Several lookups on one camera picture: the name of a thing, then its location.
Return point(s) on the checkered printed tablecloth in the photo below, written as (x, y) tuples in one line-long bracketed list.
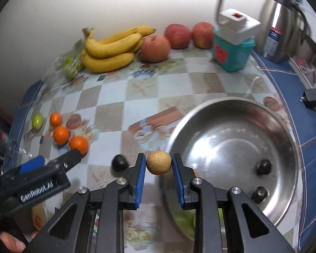
[(121, 97)]

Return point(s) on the yellow banana bunch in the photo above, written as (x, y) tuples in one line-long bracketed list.
[(108, 48)]

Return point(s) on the crumpled clear plastic bag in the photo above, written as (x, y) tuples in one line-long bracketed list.
[(10, 142)]

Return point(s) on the teal plastic box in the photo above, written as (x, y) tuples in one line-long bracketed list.
[(234, 55)]

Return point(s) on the orange tangerine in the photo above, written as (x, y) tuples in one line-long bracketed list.
[(61, 135), (79, 143), (55, 119)]

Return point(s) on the person's left hand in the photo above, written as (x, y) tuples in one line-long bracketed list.
[(11, 243)]

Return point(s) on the clear bag of green fruits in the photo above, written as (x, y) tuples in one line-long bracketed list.
[(69, 68)]

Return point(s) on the stainless steel thermos jug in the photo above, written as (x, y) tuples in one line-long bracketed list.
[(279, 18)]

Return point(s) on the small green jujube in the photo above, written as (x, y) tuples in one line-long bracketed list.
[(37, 121)]

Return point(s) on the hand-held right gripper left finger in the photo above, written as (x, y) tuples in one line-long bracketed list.
[(141, 179)]

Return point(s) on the stainless steel basin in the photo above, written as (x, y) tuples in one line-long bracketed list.
[(226, 137)]

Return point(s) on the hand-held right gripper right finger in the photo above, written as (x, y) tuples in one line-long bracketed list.
[(177, 181)]

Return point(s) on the black charger adapter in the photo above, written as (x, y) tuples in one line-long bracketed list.
[(312, 96)]

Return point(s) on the blue tablecloth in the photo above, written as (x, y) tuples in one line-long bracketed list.
[(289, 84)]

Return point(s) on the pink peach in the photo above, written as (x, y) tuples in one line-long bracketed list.
[(155, 48)]

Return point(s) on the dark purple plum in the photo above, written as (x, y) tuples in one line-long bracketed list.
[(264, 166), (260, 193), (119, 162)]

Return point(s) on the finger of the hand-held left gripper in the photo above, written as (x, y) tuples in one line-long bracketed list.
[(68, 156), (31, 164)]

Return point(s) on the white gooseneck plug lamp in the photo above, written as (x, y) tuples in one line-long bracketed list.
[(230, 18)]

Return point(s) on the large green jujube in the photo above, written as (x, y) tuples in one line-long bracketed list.
[(184, 220)]

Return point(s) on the red apple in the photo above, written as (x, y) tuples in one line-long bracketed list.
[(202, 35), (177, 36)]

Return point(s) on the clear bag with red contents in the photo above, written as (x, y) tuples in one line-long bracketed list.
[(304, 63)]

